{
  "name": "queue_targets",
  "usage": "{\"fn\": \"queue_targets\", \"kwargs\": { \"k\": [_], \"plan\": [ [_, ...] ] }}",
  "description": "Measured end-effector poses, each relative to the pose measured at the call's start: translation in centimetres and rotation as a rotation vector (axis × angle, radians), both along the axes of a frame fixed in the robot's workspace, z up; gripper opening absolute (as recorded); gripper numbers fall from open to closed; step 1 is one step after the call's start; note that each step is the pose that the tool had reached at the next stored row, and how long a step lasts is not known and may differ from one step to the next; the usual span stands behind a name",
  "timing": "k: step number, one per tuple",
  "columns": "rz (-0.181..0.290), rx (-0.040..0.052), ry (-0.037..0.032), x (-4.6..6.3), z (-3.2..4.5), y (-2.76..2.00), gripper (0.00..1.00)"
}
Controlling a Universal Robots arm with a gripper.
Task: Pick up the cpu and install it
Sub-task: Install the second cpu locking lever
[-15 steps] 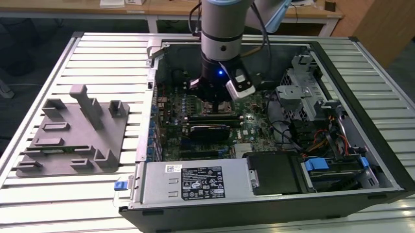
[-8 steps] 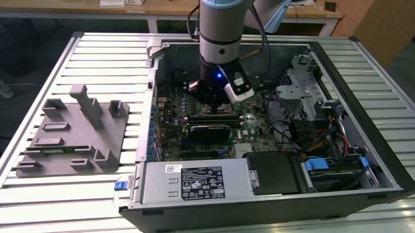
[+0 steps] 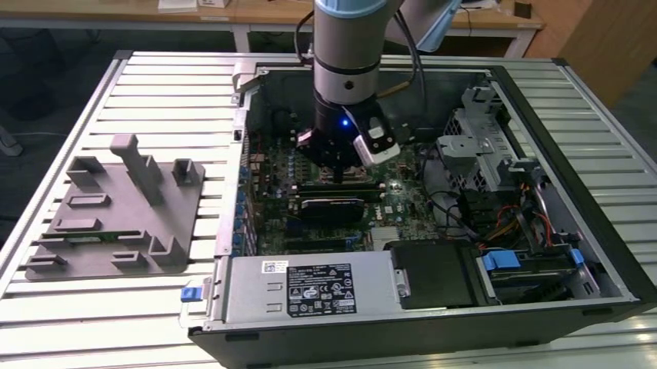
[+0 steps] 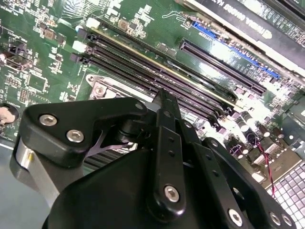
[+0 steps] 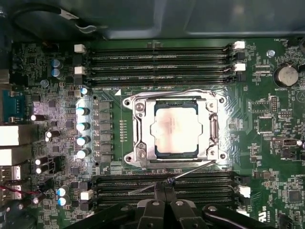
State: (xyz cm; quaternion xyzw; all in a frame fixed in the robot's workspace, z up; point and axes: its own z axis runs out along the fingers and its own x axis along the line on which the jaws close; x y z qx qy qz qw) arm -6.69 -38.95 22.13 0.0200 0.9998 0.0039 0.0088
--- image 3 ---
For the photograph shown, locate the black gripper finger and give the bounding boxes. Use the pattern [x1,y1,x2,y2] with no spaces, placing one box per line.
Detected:
[301,147,362,185]

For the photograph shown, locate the hard disk in blue carrier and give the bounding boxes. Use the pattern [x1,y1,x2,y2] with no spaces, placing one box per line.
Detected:
[474,248,586,307]

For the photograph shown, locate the wooden cabinet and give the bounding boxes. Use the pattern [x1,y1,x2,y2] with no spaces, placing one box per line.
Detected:
[522,0,657,111]

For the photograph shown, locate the white paper box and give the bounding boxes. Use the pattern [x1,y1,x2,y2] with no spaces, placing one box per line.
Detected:
[157,0,199,12]

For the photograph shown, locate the CPU socket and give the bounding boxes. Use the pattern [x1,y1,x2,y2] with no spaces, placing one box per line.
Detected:
[315,164,374,184]

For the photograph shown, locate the black graphics card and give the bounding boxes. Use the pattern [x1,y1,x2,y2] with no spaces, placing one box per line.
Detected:
[296,196,366,234]

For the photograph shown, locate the RAM slot with black clips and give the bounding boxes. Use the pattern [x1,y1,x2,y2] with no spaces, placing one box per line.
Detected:
[296,181,379,188]
[296,189,380,196]

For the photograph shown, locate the wooden desk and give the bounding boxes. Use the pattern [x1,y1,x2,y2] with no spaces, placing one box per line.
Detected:
[0,0,547,58]

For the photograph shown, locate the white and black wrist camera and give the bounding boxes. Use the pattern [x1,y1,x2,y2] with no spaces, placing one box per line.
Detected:
[351,114,402,168]

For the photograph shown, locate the small silver heatsink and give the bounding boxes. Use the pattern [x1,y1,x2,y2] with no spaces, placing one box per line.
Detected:
[370,226,402,245]

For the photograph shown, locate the yellow orange power wires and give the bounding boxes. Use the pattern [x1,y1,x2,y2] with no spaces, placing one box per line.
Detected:
[474,205,519,247]

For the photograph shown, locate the perforated metal drive cage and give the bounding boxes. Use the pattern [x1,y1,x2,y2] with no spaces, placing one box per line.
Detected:
[432,86,526,195]

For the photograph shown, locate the green RAM stick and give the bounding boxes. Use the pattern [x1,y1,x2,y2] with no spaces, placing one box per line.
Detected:
[40,229,145,244]

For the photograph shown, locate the grey metal stand foot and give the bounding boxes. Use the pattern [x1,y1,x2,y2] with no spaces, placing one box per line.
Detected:
[0,125,24,157]

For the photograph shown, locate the green motherboard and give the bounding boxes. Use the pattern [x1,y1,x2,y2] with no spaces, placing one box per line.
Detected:
[240,128,476,258]

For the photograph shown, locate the silver power supply unit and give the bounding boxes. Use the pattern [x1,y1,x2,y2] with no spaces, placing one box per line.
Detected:
[203,251,407,327]

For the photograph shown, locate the black open PC case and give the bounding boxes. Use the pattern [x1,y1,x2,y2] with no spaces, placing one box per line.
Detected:
[176,57,646,369]

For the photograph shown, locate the RAM slot with white clips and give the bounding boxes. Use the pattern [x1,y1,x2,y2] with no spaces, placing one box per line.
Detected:
[289,192,384,201]
[289,184,384,192]

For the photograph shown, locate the grey parts rack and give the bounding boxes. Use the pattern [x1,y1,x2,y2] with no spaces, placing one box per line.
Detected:
[22,133,208,283]

